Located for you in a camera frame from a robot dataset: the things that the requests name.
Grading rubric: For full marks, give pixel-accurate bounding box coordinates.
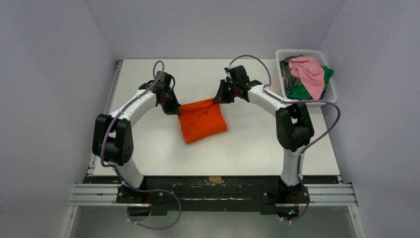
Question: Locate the pink t-shirt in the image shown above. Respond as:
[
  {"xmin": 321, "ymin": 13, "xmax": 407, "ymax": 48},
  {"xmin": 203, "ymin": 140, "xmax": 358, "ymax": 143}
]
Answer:
[{"xmin": 288, "ymin": 56, "xmax": 325, "ymax": 101}]

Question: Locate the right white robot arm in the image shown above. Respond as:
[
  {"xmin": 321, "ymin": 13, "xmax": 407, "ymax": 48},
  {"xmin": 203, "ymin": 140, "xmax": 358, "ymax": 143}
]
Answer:
[{"xmin": 213, "ymin": 76, "xmax": 315, "ymax": 202}]

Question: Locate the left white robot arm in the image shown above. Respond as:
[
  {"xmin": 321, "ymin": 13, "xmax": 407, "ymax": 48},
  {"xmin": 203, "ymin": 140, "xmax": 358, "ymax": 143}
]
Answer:
[{"xmin": 92, "ymin": 73, "xmax": 180, "ymax": 203}]

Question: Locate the orange t-shirt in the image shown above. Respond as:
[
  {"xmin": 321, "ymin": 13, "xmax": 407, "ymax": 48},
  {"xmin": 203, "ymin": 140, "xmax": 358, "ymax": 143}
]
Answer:
[{"xmin": 178, "ymin": 98, "xmax": 228, "ymax": 144}]

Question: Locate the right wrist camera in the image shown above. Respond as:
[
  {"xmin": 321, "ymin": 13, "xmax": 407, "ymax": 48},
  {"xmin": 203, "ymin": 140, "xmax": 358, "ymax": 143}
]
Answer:
[{"xmin": 224, "ymin": 65, "xmax": 250, "ymax": 84}]

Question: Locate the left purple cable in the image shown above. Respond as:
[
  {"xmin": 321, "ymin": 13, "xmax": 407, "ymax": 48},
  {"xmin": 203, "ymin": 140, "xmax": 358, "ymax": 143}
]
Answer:
[{"xmin": 99, "ymin": 60, "xmax": 182, "ymax": 230}]

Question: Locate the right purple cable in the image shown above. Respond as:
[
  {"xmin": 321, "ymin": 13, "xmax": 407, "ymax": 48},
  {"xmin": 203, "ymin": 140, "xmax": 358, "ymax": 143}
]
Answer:
[{"xmin": 226, "ymin": 54, "xmax": 341, "ymax": 224}]

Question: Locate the grey t-shirt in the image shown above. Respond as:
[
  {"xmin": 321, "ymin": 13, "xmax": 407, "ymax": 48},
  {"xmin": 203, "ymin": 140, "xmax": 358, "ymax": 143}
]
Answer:
[{"xmin": 279, "ymin": 55, "xmax": 303, "ymax": 96}]

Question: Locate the purple cable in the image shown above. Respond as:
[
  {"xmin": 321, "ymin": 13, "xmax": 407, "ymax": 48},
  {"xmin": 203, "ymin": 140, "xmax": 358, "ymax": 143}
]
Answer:
[
  {"xmin": 226, "ymin": 54, "xmax": 341, "ymax": 224},
  {"xmin": 99, "ymin": 60, "xmax": 182, "ymax": 230}
]

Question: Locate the white plastic laundry basket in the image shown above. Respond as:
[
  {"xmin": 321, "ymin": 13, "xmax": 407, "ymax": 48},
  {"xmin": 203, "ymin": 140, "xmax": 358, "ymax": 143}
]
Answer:
[{"xmin": 275, "ymin": 49, "xmax": 337, "ymax": 103}]

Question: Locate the green t-shirt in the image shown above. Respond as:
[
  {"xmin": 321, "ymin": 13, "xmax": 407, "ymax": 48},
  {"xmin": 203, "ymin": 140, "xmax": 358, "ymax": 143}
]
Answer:
[{"xmin": 288, "ymin": 66, "xmax": 334, "ymax": 100}]

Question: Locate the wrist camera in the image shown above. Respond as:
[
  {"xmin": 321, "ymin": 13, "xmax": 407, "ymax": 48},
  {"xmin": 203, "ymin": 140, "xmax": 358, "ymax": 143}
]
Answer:
[
  {"xmin": 224, "ymin": 65, "xmax": 250, "ymax": 84},
  {"xmin": 160, "ymin": 72, "xmax": 176, "ymax": 91}
]

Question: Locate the aluminium frame rail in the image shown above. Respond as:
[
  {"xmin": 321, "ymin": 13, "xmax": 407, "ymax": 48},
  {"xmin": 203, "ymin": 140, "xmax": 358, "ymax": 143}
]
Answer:
[{"xmin": 69, "ymin": 59, "xmax": 365, "ymax": 238}]

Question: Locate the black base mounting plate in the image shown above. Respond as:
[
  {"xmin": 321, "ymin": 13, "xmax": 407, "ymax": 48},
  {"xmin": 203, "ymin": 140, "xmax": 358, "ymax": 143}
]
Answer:
[{"xmin": 83, "ymin": 176, "xmax": 339, "ymax": 219}]

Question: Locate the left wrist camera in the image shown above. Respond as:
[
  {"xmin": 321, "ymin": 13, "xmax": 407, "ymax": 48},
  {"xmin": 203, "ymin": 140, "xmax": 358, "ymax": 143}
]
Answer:
[{"xmin": 160, "ymin": 72, "xmax": 176, "ymax": 91}]

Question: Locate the brown tape piece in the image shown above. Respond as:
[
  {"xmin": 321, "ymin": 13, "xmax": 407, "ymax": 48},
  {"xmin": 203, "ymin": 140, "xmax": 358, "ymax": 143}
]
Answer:
[{"xmin": 209, "ymin": 176, "xmax": 222, "ymax": 183}]

